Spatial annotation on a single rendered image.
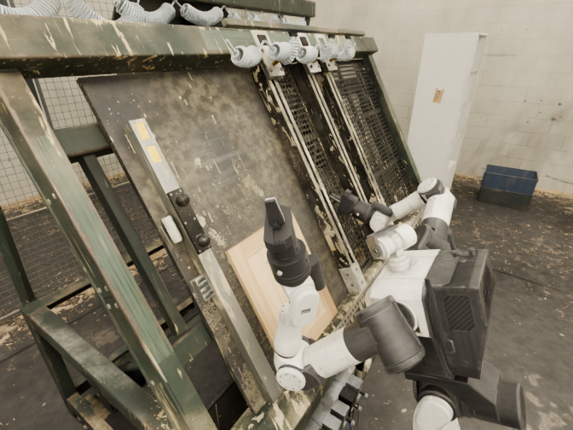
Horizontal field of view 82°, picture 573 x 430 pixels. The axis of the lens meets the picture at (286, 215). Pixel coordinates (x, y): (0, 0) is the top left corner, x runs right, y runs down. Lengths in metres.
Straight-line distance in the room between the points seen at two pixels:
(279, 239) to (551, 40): 5.57
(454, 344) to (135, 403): 1.06
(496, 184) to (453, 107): 1.23
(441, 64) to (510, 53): 1.51
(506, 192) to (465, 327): 4.35
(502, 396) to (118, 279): 1.04
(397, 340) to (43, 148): 0.89
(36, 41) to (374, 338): 1.00
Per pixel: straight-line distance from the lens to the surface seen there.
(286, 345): 0.90
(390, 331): 0.81
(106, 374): 1.56
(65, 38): 1.02
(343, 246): 1.49
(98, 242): 0.89
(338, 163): 1.71
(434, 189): 1.33
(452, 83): 4.69
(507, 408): 1.16
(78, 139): 1.05
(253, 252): 1.16
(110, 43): 1.07
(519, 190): 5.23
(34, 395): 2.77
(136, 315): 0.91
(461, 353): 0.99
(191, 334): 1.07
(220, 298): 1.03
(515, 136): 6.10
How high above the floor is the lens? 1.90
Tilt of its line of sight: 27 degrees down
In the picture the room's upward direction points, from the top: straight up
